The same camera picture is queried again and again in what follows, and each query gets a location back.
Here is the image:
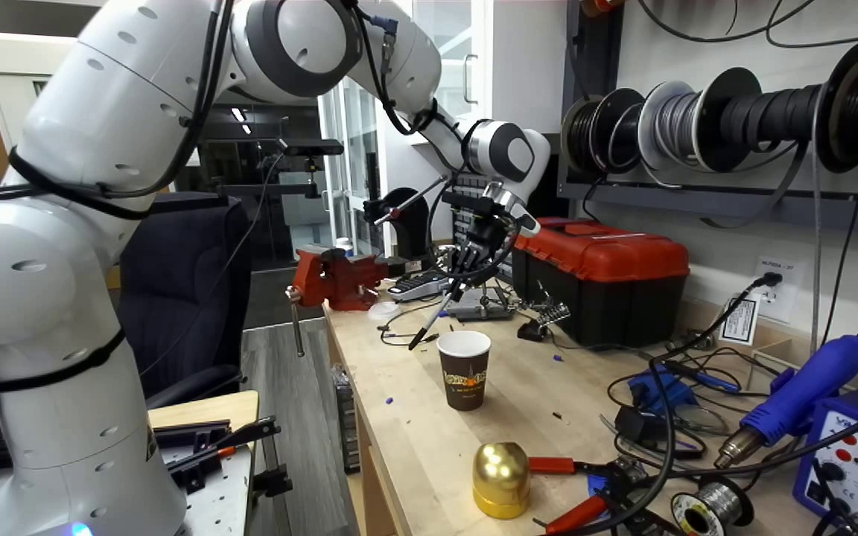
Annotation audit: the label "blue cable connector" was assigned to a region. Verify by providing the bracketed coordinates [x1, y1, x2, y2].
[628, 367, 696, 416]

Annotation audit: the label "white wall outlet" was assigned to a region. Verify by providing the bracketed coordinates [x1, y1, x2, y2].
[750, 257, 796, 304]

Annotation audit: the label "dark wall spool rail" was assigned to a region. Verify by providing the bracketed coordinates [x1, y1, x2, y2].
[556, 176, 858, 237]

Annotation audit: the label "brown paper cup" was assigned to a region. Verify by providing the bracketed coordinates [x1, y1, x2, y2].
[436, 328, 498, 413]

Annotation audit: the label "solder wire spool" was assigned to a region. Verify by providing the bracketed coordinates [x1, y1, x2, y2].
[667, 476, 756, 536]

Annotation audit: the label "black orange bar clamp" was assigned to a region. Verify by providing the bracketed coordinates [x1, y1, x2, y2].
[160, 413, 284, 497]

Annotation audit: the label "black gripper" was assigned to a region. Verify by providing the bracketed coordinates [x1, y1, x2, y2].
[443, 184, 522, 293]

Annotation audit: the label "red and black toolbox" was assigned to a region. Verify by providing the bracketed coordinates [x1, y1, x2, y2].
[509, 214, 693, 352]

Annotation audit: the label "dark office chair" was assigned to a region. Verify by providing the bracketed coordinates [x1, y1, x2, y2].
[114, 187, 253, 403]

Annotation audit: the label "black outlet power cable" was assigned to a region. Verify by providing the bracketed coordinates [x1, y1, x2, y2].
[586, 267, 787, 536]

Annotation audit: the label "gray metal plate device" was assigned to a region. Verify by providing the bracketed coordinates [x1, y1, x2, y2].
[436, 282, 519, 324]

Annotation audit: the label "white paper tag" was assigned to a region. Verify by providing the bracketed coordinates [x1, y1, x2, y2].
[714, 296, 763, 348]

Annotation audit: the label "gold metal dome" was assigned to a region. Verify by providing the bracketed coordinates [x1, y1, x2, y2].
[470, 437, 533, 525]

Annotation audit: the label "gray marker pen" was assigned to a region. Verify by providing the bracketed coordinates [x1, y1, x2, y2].
[406, 275, 473, 355]

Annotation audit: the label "small black wire spool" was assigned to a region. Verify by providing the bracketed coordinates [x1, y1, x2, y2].
[559, 86, 646, 184]

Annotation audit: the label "blue hot air gun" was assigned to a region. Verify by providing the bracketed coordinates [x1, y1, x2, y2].
[713, 334, 858, 474]

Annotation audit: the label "red bench vise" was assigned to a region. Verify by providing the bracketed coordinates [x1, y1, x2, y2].
[285, 243, 390, 315]

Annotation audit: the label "white wire spool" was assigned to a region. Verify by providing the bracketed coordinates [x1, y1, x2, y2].
[634, 78, 713, 176]

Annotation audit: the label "helping hand stand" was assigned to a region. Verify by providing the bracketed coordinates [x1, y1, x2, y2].
[515, 300, 573, 346]

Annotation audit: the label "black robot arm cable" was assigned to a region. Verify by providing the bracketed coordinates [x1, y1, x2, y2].
[0, 0, 528, 529]

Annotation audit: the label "long black wire spool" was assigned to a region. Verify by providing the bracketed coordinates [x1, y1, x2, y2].
[693, 63, 823, 176]

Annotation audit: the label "gray wrist camera mount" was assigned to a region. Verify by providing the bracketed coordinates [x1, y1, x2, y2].
[485, 191, 546, 237]

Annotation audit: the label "red handled pliers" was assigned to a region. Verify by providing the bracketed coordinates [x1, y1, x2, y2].
[525, 452, 644, 536]

